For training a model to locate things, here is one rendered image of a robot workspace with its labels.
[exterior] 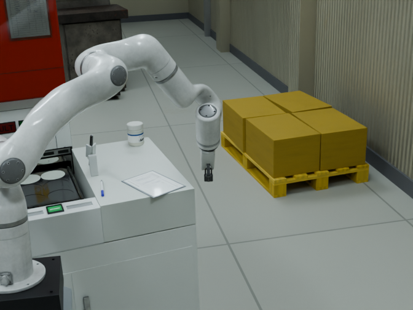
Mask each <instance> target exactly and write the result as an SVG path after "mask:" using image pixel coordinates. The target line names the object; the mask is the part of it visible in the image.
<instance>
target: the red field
mask: <svg viewBox="0 0 413 310"><path fill-rule="evenodd" d="M7 132H16V131H15V123H14V122H12V123H6V124H0V133H7Z"/></svg>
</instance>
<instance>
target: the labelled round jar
mask: <svg viewBox="0 0 413 310"><path fill-rule="evenodd" d="M127 135H128V144H129V145H130V146H141V145H143V144H144V132H143V123H142V122H140V121H132V122H129V123H127Z"/></svg>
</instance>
